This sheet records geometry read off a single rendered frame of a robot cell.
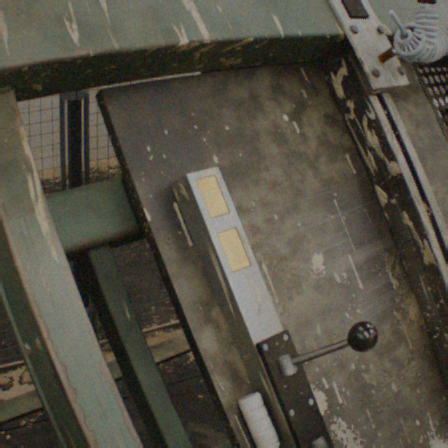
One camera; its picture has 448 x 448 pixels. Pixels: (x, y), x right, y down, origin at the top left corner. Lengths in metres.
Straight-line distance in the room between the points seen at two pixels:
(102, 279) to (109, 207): 0.09
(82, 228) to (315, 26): 0.46
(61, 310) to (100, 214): 0.19
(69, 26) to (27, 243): 0.25
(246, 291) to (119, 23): 0.36
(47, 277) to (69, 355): 0.08
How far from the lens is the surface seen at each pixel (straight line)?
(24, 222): 0.69
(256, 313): 0.80
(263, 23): 0.92
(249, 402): 0.80
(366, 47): 1.04
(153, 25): 0.81
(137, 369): 0.81
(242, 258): 0.81
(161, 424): 0.82
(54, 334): 0.67
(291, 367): 0.79
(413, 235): 1.04
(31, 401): 1.78
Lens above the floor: 1.93
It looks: 25 degrees down
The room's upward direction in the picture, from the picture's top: 3 degrees clockwise
